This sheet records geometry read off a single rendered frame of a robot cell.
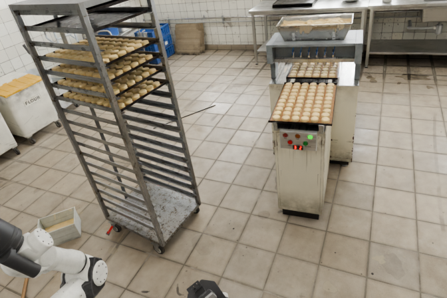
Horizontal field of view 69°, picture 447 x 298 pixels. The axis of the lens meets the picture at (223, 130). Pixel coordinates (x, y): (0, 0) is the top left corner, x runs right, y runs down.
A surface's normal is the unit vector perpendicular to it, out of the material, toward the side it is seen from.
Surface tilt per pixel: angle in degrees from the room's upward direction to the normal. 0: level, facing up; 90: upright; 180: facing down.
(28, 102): 92
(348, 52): 90
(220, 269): 0
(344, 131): 90
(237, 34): 90
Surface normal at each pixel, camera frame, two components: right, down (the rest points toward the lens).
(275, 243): -0.13, -0.84
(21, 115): 0.87, 0.18
